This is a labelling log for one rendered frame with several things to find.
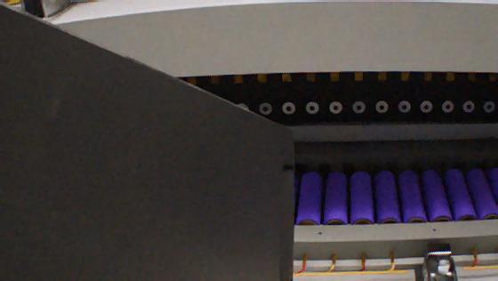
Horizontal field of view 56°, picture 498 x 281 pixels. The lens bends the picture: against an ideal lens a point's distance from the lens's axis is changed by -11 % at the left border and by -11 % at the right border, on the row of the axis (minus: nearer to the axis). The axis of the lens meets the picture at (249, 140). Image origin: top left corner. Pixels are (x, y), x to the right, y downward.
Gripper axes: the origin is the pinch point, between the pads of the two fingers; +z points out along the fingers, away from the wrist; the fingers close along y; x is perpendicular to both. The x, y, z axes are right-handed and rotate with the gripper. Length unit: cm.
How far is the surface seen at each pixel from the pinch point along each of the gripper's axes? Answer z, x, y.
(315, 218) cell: 27.0, -2.3, 5.6
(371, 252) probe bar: 24.6, -4.6, 9.7
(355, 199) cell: 28.8, -1.0, 8.6
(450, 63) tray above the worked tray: 18.7, 7.3, 14.5
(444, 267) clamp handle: 20.6, -5.2, 14.3
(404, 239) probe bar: 24.0, -3.7, 12.0
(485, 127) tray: 34.5, 4.9, 21.2
